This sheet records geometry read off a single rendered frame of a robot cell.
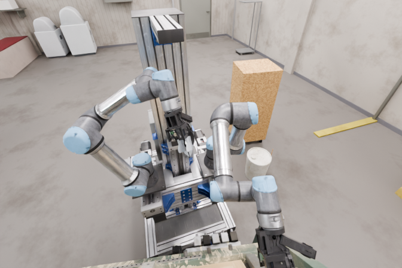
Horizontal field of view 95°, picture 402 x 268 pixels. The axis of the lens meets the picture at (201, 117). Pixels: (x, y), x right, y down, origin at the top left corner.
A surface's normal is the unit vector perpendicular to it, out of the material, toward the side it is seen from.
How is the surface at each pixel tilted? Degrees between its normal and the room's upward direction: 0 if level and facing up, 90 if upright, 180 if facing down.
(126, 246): 0
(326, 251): 0
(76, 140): 83
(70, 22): 90
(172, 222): 0
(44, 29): 90
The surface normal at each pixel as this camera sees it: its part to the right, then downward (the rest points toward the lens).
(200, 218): -0.02, -0.80
